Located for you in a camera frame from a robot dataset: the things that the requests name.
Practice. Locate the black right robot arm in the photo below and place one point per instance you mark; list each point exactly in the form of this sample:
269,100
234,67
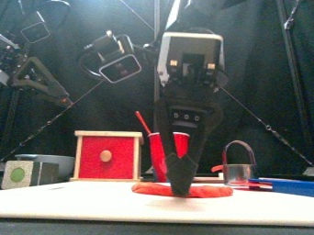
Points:
197,15

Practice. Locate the wooden box with red drawer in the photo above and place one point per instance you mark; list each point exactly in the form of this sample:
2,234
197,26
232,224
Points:
94,159

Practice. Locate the thin red stick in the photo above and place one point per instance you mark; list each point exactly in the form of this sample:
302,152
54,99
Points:
143,122

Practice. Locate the white frame bracket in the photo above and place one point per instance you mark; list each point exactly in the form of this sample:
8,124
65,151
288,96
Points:
309,171

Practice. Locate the pale round bowl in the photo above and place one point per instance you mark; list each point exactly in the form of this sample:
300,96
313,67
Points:
53,160

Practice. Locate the red plastic cup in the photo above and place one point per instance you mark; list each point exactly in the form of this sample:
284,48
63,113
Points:
155,153

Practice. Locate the white cutting board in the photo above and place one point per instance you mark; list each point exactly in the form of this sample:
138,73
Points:
122,205

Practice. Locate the black slanted frame pole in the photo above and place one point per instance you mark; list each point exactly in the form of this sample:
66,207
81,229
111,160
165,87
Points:
292,76

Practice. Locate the red-orange dough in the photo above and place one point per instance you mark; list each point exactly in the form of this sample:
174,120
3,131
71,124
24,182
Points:
147,189

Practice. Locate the silver vertical frame pole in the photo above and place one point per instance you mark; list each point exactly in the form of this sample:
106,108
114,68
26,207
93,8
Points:
157,15

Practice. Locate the grey cube with green dot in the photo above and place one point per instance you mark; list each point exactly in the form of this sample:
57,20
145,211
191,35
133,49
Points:
40,174

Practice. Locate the pink plate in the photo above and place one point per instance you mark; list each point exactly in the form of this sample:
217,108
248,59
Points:
206,180

